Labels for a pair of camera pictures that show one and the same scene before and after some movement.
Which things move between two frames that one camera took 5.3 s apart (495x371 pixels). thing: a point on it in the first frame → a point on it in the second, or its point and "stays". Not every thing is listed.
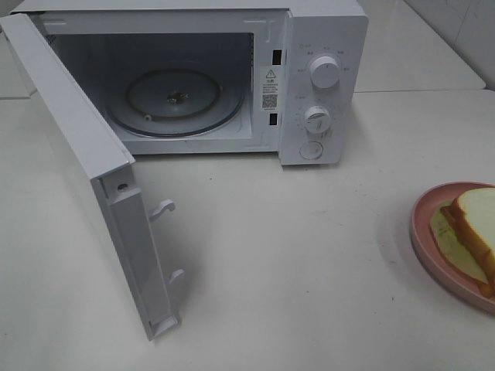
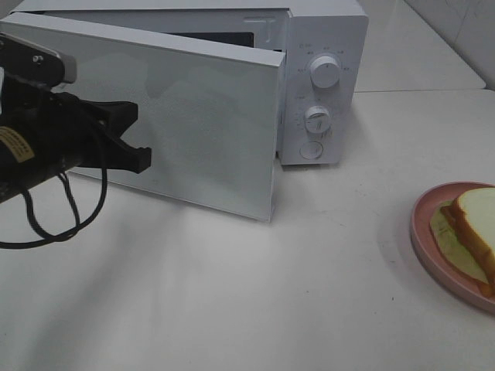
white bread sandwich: [465, 227] stays
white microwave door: [87, 171] → [210, 114]
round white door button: [311, 150] stays
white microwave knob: [317, 119] stays
